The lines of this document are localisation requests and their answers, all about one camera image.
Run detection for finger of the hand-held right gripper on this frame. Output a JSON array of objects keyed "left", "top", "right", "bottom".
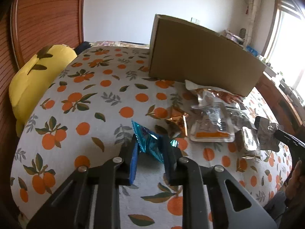
[{"left": 274, "top": 129, "right": 305, "bottom": 149}]

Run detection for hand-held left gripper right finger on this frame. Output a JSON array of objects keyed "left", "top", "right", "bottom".
[{"left": 162, "top": 136, "right": 278, "bottom": 229}]

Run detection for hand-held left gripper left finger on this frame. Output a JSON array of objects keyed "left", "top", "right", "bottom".
[{"left": 26, "top": 134, "right": 140, "bottom": 229}]

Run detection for silver foil snack packet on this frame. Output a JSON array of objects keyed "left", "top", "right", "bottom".
[{"left": 254, "top": 116, "right": 283, "bottom": 152}]

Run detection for blue foil snack packet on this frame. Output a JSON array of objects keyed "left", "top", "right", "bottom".
[{"left": 132, "top": 120, "right": 179, "bottom": 164}]

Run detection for brown cardboard box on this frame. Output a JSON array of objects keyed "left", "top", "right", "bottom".
[{"left": 148, "top": 14, "right": 267, "bottom": 97}]

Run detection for person's right hand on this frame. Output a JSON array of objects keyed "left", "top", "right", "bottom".
[{"left": 285, "top": 160, "right": 305, "bottom": 204}]

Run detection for silver brown snack packet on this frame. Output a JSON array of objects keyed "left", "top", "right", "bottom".
[{"left": 235, "top": 126, "right": 262, "bottom": 159}]

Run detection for wooden cabinet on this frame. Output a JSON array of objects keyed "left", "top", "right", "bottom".
[{"left": 256, "top": 72, "right": 305, "bottom": 134}]

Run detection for copper foil snack packet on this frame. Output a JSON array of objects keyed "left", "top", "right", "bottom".
[{"left": 165, "top": 106, "right": 190, "bottom": 137}]

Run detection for dark silver snack packet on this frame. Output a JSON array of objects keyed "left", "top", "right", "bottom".
[{"left": 226, "top": 102, "right": 258, "bottom": 134}]

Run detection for white pouch with orange stripe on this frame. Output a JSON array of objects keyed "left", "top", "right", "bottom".
[{"left": 189, "top": 101, "right": 236, "bottom": 143}]

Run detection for orange fruit print bedsheet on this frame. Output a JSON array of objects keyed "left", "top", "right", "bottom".
[{"left": 11, "top": 40, "right": 293, "bottom": 229}]

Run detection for dark blue quilt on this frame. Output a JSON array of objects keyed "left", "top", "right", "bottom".
[{"left": 263, "top": 191, "right": 290, "bottom": 221}]

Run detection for orange-brown clear snack bag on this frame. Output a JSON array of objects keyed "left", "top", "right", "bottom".
[{"left": 185, "top": 80, "right": 245, "bottom": 110}]

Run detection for window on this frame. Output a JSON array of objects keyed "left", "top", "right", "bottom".
[{"left": 262, "top": 0, "right": 305, "bottom": 105}]

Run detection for stack of papers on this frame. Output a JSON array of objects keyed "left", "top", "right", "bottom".
[{"left": 223, "top": 29, "right": 245, "bottom": 45}]

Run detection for floral bed cover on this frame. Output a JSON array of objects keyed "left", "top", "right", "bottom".
[{"left": 91, "top": 40, "right": 149, "bottom": 50}]

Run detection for dark blue pillow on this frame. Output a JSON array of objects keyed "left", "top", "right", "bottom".
[{"left": 74, "top": 42, "right": 93, "bottom": 54}]

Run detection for yellow pillow with leaf print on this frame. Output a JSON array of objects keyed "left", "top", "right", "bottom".
[{"left": 9, "top": 44, "right": 78, "bottom": 137}]

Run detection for wooden slatted headboard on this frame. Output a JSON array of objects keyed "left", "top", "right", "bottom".
[{"left": 0, "top": 0, "right": 87, "bottom": 148}]

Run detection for white wrapped wall pipe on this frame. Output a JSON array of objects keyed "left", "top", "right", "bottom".
[{"left": 245, "top": 0, "right": 262, "bottom": 44}]

